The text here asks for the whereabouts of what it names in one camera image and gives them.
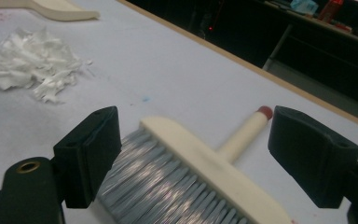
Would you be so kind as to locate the cream brush with grey bristles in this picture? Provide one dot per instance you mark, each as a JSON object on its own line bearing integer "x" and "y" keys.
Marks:
{"x": 199, "y": 155}

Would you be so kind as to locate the pile of white paper scraps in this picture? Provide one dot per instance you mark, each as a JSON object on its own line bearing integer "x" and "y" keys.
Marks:
{"x": 28, "y": 65}

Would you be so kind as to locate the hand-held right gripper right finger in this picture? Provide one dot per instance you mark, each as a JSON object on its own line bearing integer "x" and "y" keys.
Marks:
{"x": 313, "y": 155}

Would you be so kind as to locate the dark shelf with wooden edge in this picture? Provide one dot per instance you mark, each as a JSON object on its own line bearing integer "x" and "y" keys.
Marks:
{"x": 348, "y": 34}

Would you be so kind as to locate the teal packet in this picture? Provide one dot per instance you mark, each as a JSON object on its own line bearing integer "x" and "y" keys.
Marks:
{"x": 304, "y": 5}

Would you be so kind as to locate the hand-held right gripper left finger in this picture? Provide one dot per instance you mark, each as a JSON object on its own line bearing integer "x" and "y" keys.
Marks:
{"x": 90, "y": 155}

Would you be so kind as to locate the cream plastic dustpan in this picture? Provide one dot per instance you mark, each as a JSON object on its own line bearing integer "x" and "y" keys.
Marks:
{"x": 59, "y": 11}

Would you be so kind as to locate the grey metal frame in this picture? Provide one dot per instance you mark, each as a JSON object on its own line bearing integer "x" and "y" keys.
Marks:
{"x": 307, "y": 82}

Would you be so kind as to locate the red bottle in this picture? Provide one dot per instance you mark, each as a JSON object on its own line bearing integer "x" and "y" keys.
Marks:
{"x": 330, "y": 9}

